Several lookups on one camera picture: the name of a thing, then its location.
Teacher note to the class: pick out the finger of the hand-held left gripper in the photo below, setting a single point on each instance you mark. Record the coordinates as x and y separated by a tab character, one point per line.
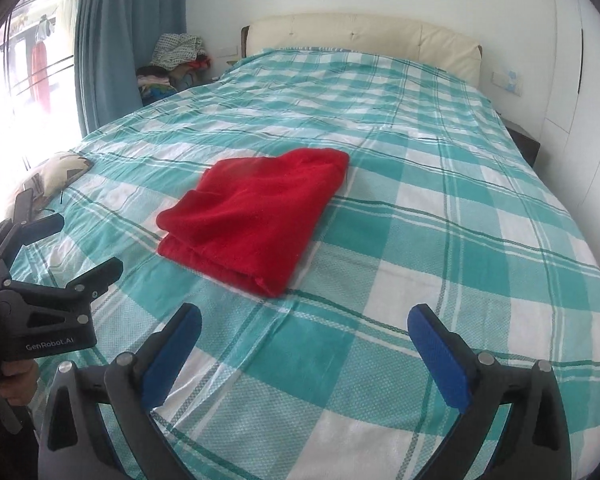
35	227
100	275

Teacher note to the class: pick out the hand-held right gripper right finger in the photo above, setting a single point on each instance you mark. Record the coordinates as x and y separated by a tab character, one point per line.
437	355

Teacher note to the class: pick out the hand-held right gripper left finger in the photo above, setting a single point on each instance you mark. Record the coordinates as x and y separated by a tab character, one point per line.
172	355

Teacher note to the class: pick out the red sweater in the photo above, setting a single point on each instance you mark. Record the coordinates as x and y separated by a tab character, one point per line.
260	210

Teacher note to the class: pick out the pile of clothes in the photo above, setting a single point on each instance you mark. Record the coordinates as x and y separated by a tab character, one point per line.
175	60

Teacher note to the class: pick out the person's left hand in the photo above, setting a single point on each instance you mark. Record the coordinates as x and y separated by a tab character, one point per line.
20	382

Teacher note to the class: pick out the beige patterned pillow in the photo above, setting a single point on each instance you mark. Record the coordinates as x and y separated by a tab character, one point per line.
60	172

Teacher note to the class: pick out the teal plaid bed sheet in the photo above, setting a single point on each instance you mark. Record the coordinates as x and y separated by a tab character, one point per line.
430	210

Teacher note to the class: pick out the red hanging garment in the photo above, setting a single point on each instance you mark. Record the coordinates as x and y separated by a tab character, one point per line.
40	75

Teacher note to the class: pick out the blue curtain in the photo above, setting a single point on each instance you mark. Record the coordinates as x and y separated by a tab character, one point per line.
125	35

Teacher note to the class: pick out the dark wooden nightstand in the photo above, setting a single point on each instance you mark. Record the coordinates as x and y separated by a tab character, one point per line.
527	145

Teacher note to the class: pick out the white wardrobe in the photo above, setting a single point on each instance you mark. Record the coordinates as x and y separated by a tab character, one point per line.
580	85

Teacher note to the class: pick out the cream padded headboard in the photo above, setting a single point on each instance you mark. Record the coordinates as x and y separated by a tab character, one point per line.
360	32

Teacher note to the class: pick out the white wall socket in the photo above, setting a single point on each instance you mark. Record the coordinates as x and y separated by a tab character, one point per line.
507	82

